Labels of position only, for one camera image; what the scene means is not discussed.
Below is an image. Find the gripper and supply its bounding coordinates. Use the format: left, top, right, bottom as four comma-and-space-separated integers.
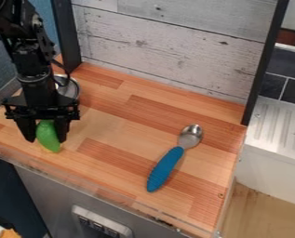
0, 72, 82, 144

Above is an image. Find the green toy corn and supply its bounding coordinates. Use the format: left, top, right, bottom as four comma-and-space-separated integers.
34, 119, 63, 153

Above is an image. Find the silver pot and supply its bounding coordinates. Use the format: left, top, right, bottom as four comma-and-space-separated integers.
51, 73, 82, 100

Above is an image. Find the blue handled silver spoon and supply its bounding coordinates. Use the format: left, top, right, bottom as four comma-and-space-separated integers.
145, 124, 205, 193

